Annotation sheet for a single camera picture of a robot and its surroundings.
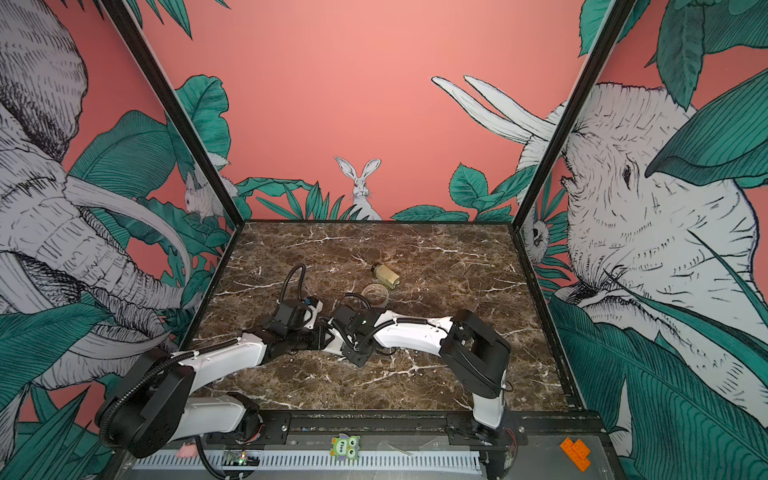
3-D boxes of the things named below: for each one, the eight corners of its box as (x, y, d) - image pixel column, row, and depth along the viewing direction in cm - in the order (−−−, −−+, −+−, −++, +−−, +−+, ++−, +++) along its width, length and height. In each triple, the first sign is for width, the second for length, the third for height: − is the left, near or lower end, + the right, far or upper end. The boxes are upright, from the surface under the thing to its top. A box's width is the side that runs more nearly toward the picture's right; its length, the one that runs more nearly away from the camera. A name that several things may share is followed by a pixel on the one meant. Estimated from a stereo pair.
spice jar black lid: (369, 274, 107) (368, 267, 104) (377, 266, 110) (377, 260, 107) (393, 290, 103) (393, 284, 100) (401, 282, 105) (401, 276, 102)
